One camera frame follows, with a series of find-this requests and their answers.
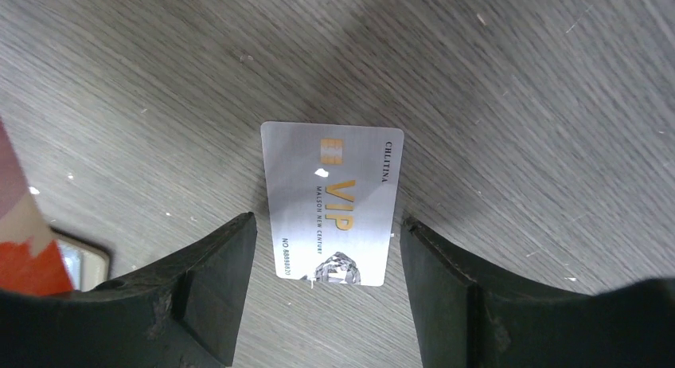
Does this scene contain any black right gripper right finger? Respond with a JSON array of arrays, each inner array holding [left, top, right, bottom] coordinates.
[[400, 217, 674, 367]]

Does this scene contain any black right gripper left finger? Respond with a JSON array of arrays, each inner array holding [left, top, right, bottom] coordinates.
[[1, 213, 257, 367]]

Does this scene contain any orange floral garment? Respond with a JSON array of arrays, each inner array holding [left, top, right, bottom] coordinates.
[[1, 127, 72, 296]]

